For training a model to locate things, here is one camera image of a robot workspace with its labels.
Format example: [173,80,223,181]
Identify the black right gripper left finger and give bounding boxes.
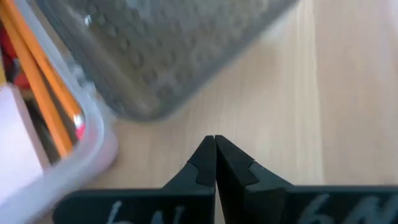
[52,135,218,224]

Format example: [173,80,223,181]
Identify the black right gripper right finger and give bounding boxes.
[214,135,398,224]

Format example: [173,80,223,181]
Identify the grey purple pen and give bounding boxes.
[24,99,62,164]

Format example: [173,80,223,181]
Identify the clear pipette tip box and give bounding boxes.
[0,0,299,224]

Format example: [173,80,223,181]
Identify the pink sticky note pad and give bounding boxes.
[0,83,52,203]

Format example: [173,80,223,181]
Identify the orange pencil pink eraser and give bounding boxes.
[6,0,86,141]
[0,6,74,158]

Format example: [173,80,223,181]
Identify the red handled scissors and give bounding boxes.
[0,26,30,91]

